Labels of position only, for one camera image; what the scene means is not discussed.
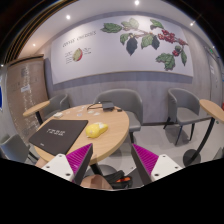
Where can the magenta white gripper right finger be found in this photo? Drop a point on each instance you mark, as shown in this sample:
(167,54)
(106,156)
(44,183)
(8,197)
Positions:
(152,167)

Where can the grey armchair on left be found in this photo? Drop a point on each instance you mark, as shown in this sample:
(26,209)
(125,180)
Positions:
(57,104)

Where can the black orange bag on floor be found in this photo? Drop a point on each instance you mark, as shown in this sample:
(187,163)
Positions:
(119,180)

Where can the small wooden table left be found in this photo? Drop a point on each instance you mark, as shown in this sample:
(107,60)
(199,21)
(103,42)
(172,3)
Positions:
(36,110)

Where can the wooden panel door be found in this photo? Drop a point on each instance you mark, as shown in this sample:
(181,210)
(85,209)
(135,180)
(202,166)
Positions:
(25,88)

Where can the grey armchair behind table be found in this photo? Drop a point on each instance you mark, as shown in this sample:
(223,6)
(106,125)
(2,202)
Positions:
(129,101)

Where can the round wooden table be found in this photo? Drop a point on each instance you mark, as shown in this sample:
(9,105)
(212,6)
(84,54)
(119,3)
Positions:
(108,142)

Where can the grey chair at lower left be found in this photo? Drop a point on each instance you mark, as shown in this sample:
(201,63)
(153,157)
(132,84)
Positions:
(15,149)

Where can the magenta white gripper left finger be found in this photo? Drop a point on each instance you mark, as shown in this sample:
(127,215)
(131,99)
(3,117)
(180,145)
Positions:
(71,167)

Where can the coffee cherries wall poster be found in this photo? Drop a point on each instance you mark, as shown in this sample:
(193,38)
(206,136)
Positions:
(120,44)

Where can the grey armchair on right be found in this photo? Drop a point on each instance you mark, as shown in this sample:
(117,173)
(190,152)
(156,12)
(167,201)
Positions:
(184,109)

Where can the black mouse pad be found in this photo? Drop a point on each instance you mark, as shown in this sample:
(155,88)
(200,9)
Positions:
(57,136)

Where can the black power adapter box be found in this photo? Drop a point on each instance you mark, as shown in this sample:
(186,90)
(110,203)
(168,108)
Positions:
(107,106)

